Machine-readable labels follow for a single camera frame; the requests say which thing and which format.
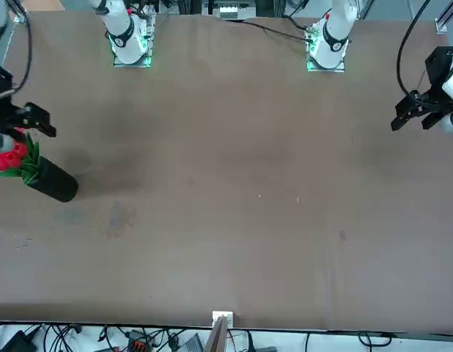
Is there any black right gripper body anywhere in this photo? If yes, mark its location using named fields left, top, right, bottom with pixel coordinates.
left=0, top=65, right=24, bottom=135

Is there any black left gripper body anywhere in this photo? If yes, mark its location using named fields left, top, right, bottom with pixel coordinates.
left=419, top=46, right=453, bottom=113

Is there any red tulip bunch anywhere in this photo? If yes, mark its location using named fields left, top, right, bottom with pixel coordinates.
left=0, top=133, right=43, bottom=186

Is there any black cylindrical vase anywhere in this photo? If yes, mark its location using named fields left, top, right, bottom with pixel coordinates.
left=26, top=157, right=79, bottom=203

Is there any grey power strip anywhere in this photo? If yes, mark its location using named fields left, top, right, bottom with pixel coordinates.
left=218, top=4, right=239, bottom=20

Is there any black power adapter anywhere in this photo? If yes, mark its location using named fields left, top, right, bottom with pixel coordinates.
left=0, top=329, right=37, bottom=352

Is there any black device with red connectors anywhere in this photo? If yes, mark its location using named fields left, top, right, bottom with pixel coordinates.
left=126, top=329, right=150, bottom=352

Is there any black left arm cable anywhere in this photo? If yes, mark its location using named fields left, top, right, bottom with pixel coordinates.
left=396, top=0, right=432, bottom=100

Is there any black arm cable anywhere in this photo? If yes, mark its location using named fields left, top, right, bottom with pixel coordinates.
left=396, top=0, right=432, bottom=100
left=6, top=0, right=32, bottom=97

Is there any aluminium rail corner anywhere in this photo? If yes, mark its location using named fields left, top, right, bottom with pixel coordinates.
left=434, top=0, right=453, bottom=34
left=5, top=0, right=29, bottom=25

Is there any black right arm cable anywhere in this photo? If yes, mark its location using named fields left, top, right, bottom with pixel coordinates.
left=6, top=0, right=32, bottom=97

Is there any black cable across table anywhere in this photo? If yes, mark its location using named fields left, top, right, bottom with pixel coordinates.
left=240, top=20, right=309, bottom=41

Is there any black looped cable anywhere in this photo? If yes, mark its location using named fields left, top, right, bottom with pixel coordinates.
left=357, top=331, right=393, bottom=348

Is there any white post bracket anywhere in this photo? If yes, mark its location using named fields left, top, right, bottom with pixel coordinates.
left=212, top=310, right=235, bottom=328

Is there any aluminium camera post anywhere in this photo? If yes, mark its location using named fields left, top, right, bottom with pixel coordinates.
left=204, top=315, right=230, bottom=352

